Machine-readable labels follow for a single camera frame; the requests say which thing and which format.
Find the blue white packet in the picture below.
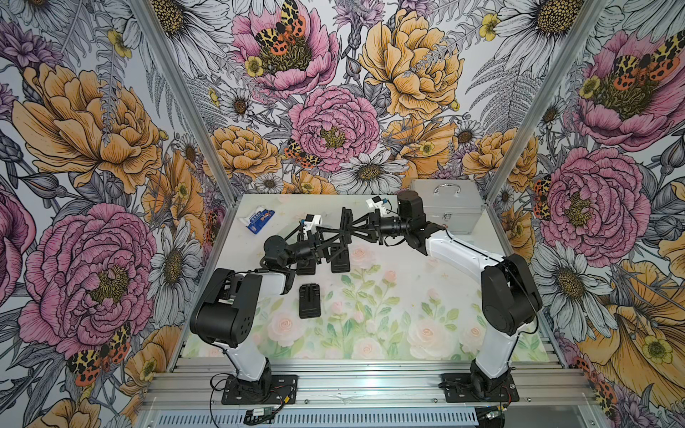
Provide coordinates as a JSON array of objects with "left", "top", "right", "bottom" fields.
[{"left": 242, "top": 206, "right": 276, "bottom": 235}]

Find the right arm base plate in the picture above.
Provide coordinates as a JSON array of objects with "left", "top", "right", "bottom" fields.
[{"left": 438, "top": 371, "right": 520, "bottom": 404}]

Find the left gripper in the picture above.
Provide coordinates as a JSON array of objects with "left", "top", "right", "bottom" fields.
[{"left": 284, "top": 224, "right": 347, "bottom": 264}]

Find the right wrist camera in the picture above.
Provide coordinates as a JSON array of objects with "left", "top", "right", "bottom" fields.
[{"left": 367, "top": 195, "right": 392, "bottom": 217}]

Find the right aluminium post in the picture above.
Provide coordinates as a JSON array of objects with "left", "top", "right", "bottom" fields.
[{"left": 483, "top": 0, "right": 611, "bottom": 204}]

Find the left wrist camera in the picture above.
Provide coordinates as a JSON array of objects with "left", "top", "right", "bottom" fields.
[{"left": 298, "top": 214, "right": 321, "bottom": 241}]

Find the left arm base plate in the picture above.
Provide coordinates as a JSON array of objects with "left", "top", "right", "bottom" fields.
[{"left": 221, "top": 374, "right": 299, "bottom": 406}]

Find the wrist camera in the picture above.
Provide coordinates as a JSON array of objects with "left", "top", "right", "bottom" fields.
[
  {"left": 298, "top": 214, "right": 321, "bottom": 241},
  {"left": 367, "top": 195, "right": 392, "bottom": 217}
]

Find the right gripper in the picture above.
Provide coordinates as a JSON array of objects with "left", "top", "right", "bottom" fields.
[{"left": 348, "top": 208, "right": 410, "bottom": 245}]

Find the small circuit board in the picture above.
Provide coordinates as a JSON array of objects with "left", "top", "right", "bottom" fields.
[{"left": 243, "top": 408, "right": 275, "bottom": 426}]

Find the left aluminium post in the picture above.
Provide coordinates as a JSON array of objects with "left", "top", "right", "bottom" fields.
[{"left": 127, "top": 0, "right": 239, "bottom": 207}]

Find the aluminium front rail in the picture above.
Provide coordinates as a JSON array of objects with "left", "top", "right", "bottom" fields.
[{"left": 142, "top": 358, "right": 594, "bottom": 410}]

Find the phone stand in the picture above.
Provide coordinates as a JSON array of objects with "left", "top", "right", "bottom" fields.
[
  {"left": 339, "top": 207, "right": 354, "bottom": 250},
  {"left": 330, "top": 245, "right": 351, "bottom": 274},
  {"left": 296, "top": 259, "right": 318, "bottom": 276},
  {"left": 299, "top": 284, "right": 321, "bottom": 319}
]

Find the aluminium post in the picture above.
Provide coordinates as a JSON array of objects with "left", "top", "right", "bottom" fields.
[
  {"left": 127, "top": 0, "right": 239, "bottom": 207},
  {"left": 483, "top": 0, "right": 611, "bottom": 204}
]

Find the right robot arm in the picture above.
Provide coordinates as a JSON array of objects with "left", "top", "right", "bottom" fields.
[{"left": 340, "top": 191, "right": 542, "bottom": 403}]

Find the silver metal case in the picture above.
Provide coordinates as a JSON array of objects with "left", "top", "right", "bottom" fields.
[{"left": 410, "top": 179, "right": 484, "bottom": 235}]

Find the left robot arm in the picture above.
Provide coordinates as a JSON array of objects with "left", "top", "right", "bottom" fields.
[{"left": 190, "top": 226, "right": 351, "bottom": 404}]

